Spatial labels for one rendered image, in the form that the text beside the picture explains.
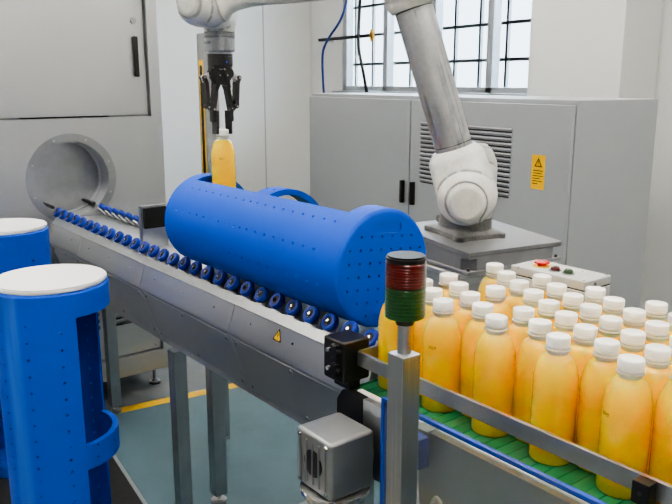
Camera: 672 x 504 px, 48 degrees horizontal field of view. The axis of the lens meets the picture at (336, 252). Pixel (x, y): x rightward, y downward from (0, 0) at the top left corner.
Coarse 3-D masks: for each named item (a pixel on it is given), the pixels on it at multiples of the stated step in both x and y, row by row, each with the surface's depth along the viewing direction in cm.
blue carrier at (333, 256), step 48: (192, 192) 226; (240, 192) 210; (288, 192) 205; (192, 240) 222; (240, 240) 199; (288, 240) 183; (336, 240) 170; (384, 240) 175; (288, 288) 188; (336, 288) 169; (384, 288) 177
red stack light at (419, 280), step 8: (392, 264) 114; (424, 264) 115; (392, 272) 114; (400, 272) 114; (408, 272) 114; (416, 272) 114; (424, 272) 115; (392, 280) 115; (400, 280) 114; (408, 280) 114; (416, 280) 114; (424, 280) 115; (392, 288) 115; (400, 288) 114; (408, 288) 114; (416, 288) 114
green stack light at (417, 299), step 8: (424, 288) 116; (392, 296) 115; (400, 296) 115; (408, 296) 114; (416, 296) 115; (424, 296) 116; (392, 304) 116; (400, 304) 115; (408, 304) 115; (416, 304) 115; (424, 304) 116; (392, 312) 116; (400, 312) 115; (408, 312) 115; (416, 312) 115; (424, 312) 117; (392, 320) 116; (400, 320) 115; (408, 320) 115; (416, 320) 116
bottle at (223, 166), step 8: (216, 136) 228; (224, 136) 227; (216, 144) 227; (224, 144) 227; (232, 144) 229; (216, 152) 227; (224, 152) 227; (232, 152) 228; (216, 160) 227; (224, 160) 227; (232, 160) 229; (216, 168) 228; (224, 168) 228; (232, 168) 229; (216, 176) 229; (224, 176) 228; (232, 176) 230; (224, 184) 229; (232, 184) 230
